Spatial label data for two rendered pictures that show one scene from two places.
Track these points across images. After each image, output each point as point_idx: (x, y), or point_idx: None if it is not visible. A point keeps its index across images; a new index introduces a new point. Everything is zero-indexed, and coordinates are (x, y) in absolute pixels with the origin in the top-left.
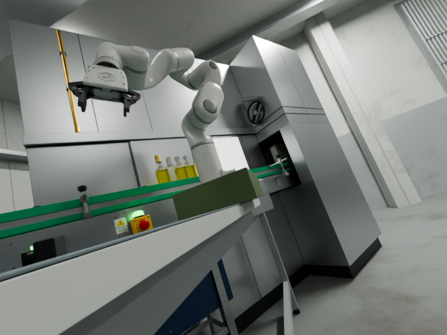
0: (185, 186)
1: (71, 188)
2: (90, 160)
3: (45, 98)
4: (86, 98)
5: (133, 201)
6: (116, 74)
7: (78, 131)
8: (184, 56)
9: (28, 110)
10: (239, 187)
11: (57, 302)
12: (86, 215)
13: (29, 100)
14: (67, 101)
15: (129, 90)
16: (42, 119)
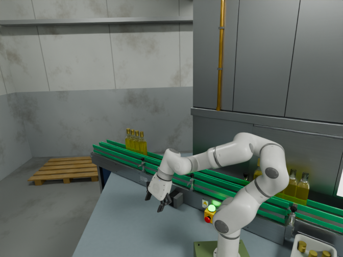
0: (260, 208)
1: (209, 147)
2: (222, 132)
3: (205, 77)
4: (149, 194)
5: (216, 195)
6: (161, 186)
7: (217, 110)
8: (228, 161)
9: (196, 88)
10: None
11: None
12: (190, 190)
13: (197, 79)
14: (217, 80)
15: (166, 196)
16: (201, 96)
